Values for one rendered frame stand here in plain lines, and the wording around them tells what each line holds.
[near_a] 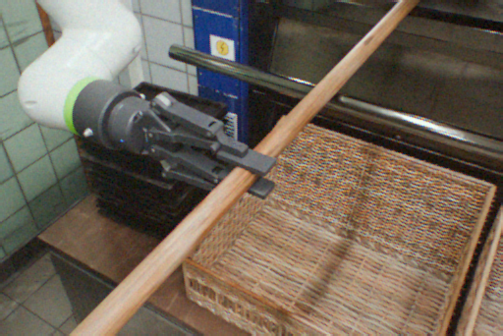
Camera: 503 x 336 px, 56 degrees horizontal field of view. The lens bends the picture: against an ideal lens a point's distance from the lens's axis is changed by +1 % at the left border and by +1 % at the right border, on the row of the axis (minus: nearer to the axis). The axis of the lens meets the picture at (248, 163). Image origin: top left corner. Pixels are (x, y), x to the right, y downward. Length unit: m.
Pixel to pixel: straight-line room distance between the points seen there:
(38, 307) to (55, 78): 1.41
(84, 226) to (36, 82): 0.74
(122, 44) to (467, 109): 0.74
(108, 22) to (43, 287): 1.48
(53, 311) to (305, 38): 1.38
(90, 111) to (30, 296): 1.48
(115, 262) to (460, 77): 0.95
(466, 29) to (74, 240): 1.09
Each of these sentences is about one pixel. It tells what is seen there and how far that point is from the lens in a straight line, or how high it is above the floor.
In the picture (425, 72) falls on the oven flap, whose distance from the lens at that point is 1.16.
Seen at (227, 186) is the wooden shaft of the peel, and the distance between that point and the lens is 0.55.
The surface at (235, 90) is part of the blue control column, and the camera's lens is 1.36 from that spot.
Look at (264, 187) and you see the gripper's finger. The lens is 0.59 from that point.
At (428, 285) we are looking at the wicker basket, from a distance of 1.30.
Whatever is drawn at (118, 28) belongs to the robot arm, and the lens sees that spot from 0.79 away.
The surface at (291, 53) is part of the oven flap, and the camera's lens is 1.25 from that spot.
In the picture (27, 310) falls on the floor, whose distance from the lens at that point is 2.06.
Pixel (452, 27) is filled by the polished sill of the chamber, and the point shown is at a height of 1.17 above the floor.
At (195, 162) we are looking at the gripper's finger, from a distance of 0.64.
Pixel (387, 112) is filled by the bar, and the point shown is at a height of 1.17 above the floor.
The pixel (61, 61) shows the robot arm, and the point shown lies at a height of 1.25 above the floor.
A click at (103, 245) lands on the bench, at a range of 1.37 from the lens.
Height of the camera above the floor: 1.58
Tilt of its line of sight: 40 degrees down
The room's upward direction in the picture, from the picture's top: straight up
